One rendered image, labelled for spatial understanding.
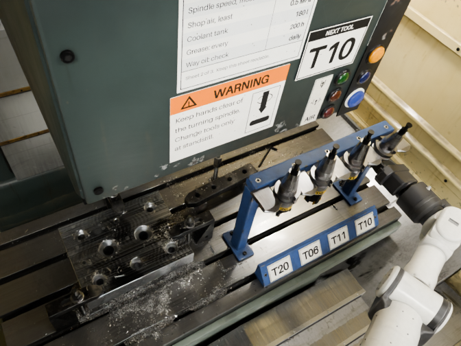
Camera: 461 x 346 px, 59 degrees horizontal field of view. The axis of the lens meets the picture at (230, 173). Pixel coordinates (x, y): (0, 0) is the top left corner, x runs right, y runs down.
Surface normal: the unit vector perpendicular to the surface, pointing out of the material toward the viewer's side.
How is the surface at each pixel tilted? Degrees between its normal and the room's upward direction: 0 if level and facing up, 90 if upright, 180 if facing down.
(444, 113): 90
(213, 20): 90
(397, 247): 24
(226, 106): 90
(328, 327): 8
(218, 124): 90
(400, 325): 18
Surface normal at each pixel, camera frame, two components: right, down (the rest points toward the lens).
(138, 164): 0.50, 0.72
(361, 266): -0.24, -0.42
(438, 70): -0.85, 0.34
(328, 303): 0.23, -0.65
